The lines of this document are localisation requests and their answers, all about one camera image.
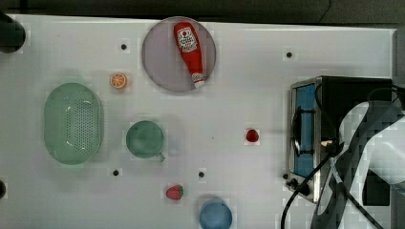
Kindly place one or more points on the peeled plush banana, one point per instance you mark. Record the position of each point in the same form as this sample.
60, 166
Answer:
326, 143

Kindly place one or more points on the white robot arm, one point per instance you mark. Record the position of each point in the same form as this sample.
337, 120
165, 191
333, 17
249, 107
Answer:
372, 135

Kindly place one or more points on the black silver toaster oven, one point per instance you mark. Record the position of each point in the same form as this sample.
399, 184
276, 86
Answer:
317, 108

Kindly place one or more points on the small red tomato toy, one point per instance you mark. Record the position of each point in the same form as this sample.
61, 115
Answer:
252, 136

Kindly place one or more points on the green plastic mug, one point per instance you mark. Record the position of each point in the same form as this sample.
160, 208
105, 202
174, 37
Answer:
145, 139

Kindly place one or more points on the grey round plate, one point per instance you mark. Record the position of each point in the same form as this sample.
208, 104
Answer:
162, 60

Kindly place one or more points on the red strawberry toy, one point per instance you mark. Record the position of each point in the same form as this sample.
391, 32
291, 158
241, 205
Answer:
175, 192

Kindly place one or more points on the red plush ketchup bottle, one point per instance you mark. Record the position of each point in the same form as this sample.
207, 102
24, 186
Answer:
188, 44

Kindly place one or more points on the orange slice toy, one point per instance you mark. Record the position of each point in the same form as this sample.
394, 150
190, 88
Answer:
118, 81

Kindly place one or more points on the green perforated colander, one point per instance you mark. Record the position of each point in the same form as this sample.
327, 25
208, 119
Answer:
73, 123

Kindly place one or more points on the dark grey cylinder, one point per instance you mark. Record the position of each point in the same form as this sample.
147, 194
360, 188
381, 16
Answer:
12, 34

